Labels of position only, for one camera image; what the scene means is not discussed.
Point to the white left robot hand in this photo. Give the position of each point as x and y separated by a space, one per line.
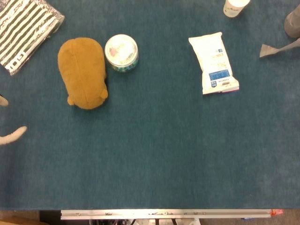
11 136

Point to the brown plush toy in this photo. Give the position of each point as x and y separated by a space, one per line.
82 72

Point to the black white striped packaged cloth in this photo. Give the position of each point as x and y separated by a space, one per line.
21 32

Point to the round food cup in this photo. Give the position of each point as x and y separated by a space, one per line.
121 52

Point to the teal felt table cover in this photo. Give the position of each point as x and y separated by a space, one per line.
154 145

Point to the white blue snack bag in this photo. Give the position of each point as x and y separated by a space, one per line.
214 63

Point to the white paper cup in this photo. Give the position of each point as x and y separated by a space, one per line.
234 7

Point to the grey flat fabric piece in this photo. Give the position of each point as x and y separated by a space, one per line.
269 50

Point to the orange red clip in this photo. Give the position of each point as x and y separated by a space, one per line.
276 212

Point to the aluminium table edge rail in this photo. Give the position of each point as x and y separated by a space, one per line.
164 213

